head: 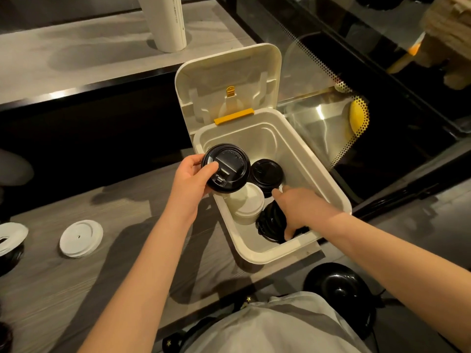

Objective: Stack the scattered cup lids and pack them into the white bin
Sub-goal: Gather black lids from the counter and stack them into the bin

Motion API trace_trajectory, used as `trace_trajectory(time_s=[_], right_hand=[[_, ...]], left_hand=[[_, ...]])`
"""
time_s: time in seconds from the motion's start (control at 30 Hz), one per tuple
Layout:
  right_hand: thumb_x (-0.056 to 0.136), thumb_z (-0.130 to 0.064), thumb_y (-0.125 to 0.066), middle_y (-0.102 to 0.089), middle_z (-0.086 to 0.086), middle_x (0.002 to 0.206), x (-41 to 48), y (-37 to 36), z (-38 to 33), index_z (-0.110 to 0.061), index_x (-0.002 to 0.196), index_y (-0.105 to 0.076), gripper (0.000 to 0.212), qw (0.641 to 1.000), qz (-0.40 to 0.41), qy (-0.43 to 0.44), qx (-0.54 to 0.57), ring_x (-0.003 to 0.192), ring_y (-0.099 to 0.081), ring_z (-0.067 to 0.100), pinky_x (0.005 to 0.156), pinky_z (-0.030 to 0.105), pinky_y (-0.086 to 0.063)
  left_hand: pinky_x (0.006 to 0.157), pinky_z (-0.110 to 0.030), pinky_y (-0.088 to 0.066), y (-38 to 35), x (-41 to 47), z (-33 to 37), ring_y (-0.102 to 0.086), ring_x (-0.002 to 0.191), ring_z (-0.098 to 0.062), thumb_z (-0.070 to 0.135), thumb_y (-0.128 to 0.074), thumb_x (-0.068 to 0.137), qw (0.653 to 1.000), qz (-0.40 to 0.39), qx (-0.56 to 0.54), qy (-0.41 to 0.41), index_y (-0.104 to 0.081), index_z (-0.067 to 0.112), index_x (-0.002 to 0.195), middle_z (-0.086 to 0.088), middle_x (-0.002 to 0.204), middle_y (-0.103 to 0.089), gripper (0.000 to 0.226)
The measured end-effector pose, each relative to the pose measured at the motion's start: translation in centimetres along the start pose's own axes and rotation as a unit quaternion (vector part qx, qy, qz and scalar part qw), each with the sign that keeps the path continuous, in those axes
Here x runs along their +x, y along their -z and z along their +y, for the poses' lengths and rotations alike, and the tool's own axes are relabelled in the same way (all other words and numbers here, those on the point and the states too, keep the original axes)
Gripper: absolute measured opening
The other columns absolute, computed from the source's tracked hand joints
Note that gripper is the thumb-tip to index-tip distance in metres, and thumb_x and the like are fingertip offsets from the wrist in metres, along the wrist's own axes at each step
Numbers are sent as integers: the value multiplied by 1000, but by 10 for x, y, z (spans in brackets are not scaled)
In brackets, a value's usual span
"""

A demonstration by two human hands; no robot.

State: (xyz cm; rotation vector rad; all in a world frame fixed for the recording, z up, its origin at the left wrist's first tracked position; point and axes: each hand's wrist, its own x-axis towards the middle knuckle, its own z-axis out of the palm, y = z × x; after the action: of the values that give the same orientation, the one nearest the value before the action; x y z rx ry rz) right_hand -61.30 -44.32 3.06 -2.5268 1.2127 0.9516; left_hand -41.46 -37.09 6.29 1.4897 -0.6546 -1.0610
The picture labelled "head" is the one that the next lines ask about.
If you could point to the person's left hand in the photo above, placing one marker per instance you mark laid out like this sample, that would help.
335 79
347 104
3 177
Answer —
185 191

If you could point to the black star slipper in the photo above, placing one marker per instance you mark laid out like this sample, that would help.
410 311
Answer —
173 343
247 301

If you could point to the pile of cup lids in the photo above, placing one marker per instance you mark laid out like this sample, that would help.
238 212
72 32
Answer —
11 235

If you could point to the grey wooden table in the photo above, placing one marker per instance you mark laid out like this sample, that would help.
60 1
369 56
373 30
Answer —
110 216

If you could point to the grey bar counter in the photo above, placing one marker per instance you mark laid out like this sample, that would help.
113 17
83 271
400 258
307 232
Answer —
92 58

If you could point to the black round base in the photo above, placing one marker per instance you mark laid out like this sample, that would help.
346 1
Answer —
338 290

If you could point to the tall stack of black lids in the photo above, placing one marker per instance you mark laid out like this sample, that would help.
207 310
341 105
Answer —
266 174

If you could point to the person's right forearm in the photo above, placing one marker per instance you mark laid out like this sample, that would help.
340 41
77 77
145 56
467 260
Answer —
404 264

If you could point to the person's white shirt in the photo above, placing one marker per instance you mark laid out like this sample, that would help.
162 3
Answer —
276 327

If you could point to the white plastic storage bin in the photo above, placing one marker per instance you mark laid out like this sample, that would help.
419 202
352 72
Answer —
228 66

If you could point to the white cup lid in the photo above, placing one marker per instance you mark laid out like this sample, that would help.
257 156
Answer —
81 238

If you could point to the black cup lid with plug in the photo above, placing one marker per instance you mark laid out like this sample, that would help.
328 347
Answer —
270 222

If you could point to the person's right hand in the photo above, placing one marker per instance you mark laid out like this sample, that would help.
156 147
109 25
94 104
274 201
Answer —
309 209

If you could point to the stack of white lids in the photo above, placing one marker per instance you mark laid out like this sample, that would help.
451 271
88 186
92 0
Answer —
244 202

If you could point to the person's left forearm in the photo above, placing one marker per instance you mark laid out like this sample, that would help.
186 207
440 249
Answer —
136 297

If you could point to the tall white paper cup stack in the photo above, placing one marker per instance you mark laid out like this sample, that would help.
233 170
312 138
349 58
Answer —
165 22

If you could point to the yellow fruit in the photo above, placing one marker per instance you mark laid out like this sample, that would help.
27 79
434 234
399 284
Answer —
357 115

